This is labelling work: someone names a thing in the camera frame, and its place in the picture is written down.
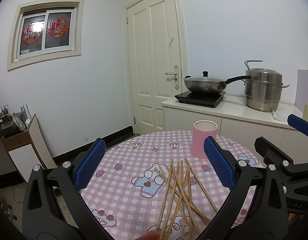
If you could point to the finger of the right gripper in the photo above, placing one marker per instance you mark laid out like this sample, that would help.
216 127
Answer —
298 123
270 153

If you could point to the leaning white board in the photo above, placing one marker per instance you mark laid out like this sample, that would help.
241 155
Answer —
38 152

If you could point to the silver door handle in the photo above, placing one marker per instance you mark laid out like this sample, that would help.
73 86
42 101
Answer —
175 76

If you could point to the person's left hand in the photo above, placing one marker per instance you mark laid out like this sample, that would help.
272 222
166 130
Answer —
151 235

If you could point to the pink cylindrical utensil holder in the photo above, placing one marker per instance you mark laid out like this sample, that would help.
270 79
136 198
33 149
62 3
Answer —
201 130

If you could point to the black induction cooktop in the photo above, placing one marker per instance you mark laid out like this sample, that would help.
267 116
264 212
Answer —
209 99

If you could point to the steel wok with lid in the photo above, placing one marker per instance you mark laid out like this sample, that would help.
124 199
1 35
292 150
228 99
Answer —
205 84

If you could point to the white panel door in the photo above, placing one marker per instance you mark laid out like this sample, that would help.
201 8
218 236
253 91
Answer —
155 42

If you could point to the lavender board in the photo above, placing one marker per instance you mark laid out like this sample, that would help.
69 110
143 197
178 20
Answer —
302 90

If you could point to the round clock on desk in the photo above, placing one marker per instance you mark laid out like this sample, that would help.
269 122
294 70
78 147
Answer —
19 123

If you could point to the window with red decorations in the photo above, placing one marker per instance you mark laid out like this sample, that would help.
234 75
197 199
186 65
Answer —
45 30

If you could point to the dark wooden side desk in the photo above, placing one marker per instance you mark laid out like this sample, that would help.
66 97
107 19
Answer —
13 146

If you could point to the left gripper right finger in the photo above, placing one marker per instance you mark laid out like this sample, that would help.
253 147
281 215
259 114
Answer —
267 216

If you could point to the white kitchen cabinet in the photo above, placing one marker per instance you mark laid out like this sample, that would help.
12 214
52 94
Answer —
240 123

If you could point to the pink checkered tablecloth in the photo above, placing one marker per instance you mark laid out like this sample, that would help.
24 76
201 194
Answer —
125 194

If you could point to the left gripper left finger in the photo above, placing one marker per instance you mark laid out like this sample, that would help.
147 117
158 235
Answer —
42 217

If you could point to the stainless steel steamer pot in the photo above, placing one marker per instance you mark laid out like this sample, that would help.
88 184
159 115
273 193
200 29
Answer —
263 90

